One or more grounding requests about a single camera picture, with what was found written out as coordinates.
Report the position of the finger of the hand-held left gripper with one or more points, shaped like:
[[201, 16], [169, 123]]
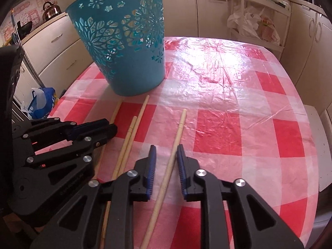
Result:
[[88, 129], [103, 136]]

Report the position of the red checkered plastic tablecloth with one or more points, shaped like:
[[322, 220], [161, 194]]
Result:
[[233, 109]]

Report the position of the pale wooden chopstick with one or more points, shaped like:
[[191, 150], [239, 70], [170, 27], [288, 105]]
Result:
[[116, 111], [172, 150], [131, 132], [141, 111]]

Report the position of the steel kettle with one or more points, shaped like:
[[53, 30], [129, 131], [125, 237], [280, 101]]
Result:
[[51, 13]]

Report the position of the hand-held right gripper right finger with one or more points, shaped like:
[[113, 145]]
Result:
[[182, 176]]

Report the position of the blue plastic bag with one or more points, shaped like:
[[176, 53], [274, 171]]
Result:
[[41, 103]]

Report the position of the teal perforated plastic basket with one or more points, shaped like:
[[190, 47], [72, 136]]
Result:
[[129, 70]]

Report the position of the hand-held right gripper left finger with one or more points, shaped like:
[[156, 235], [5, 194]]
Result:
[[150, 176]]

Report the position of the white plastic bag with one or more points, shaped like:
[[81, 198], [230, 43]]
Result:
[[243, 23]]

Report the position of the pink wall stickers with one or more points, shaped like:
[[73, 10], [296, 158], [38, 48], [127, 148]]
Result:
[[39, 0]]

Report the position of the red yellow snack bag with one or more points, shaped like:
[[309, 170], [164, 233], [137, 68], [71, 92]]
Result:
[[269, 28]]

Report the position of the black wok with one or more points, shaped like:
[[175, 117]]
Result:
[[24, 28]]

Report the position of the white rolling cart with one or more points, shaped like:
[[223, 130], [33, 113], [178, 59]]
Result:
[[285, 28]]

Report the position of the white kitchen base cabinets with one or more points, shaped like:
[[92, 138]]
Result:
[[57, 51]]

